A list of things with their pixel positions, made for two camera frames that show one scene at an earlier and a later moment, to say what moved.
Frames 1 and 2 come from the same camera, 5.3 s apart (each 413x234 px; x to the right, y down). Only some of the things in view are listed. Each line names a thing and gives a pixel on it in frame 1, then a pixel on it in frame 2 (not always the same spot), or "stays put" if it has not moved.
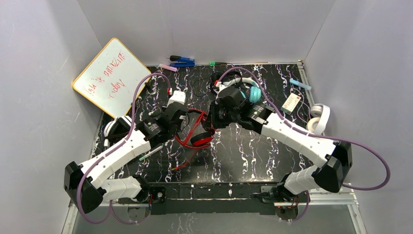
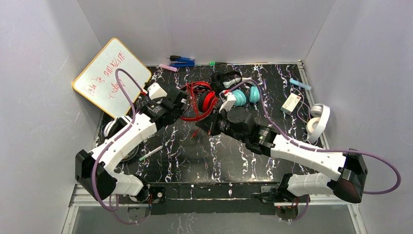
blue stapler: x=181 y=61 stays put
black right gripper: x=214 y=114 to x=210 y=124
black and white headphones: x=117 y=130 stays put
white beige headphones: x=318 y=118 stays put
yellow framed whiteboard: x=112 y=78 stays put
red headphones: x=201 y=136 to x=203 y=102
